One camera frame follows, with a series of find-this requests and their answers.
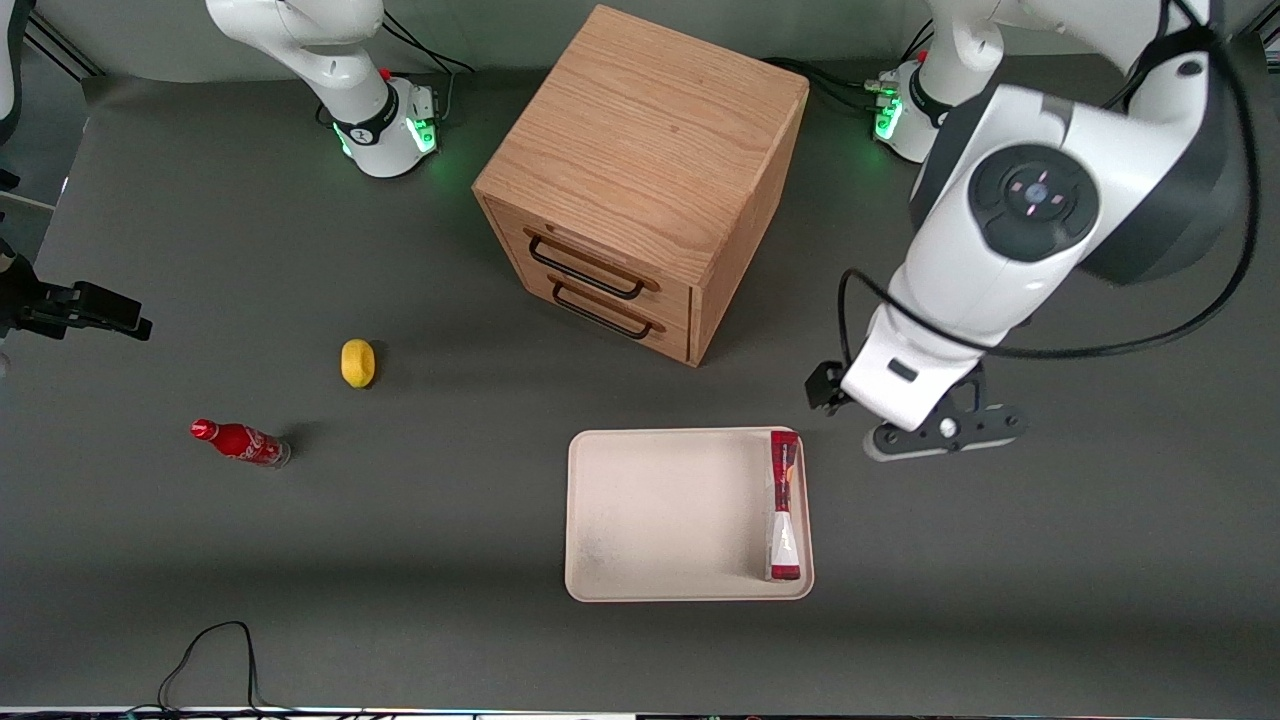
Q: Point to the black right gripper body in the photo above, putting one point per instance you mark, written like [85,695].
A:
[30,303]

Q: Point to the red cookie box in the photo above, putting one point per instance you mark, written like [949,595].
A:
[783,500]

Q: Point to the cream plastic tray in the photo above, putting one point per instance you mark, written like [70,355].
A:
[670,515]

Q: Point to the wooden drawer front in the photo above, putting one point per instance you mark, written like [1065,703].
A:
[672,298]
[672,338]

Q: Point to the red cola bottle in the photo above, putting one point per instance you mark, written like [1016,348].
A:
[240,441]

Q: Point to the yellow lemon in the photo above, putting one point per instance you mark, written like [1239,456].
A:
[358,363]

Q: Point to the wooden drawer cabinet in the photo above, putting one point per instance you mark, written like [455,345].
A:
[640,110]

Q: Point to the black metal frame bar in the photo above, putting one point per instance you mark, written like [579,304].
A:
[60,48]

